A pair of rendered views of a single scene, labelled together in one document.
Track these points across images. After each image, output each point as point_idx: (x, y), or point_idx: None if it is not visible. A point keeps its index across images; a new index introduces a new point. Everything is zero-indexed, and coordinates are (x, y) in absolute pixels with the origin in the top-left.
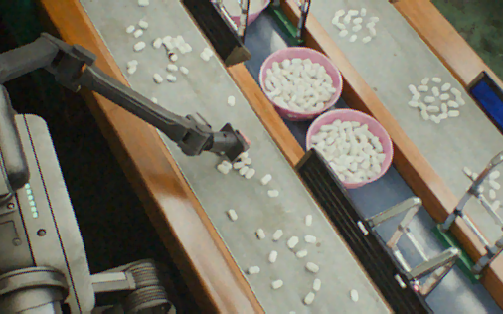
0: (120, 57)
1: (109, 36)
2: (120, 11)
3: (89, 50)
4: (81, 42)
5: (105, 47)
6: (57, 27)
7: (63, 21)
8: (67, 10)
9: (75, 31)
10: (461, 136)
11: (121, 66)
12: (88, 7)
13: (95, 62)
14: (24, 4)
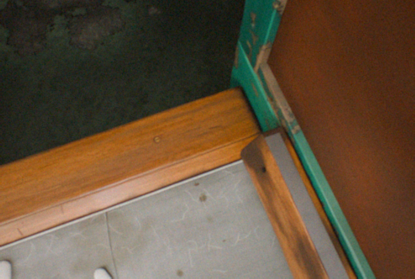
0: (35, 250)
1: (97, 230)
2: (165, 260)
3: (49, 184)
4: (73, 168)
5: (63, 219)
6: (123, 125)
7: (135, 136)
8: (163, 144)
9: (105, 157)
10: None
11: (10, 250)
12: (183, 192)
13: (15, 194)
14: (229, 86)
